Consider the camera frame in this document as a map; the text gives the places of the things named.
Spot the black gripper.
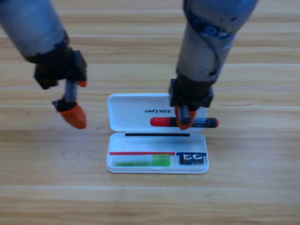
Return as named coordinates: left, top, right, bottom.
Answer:
left=169, top=75, right=215, bottom=131
left=33, top=43, right=88, bottom=130

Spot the red black whiteboard marker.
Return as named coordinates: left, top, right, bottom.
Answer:
left=150, top=116, right=219, bottom=128

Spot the white plastic pencil case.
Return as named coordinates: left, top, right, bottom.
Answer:
left=105, top=93, right=210, bottom=174

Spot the black eraser white print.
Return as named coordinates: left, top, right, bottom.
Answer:
left=179, top=152, right=205, bottom=165

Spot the green and white pen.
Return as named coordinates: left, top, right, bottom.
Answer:
left=114, top=153, right=171, bottom=167

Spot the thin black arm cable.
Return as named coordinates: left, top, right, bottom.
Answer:
left=187, top=11, right=223, bottom=75

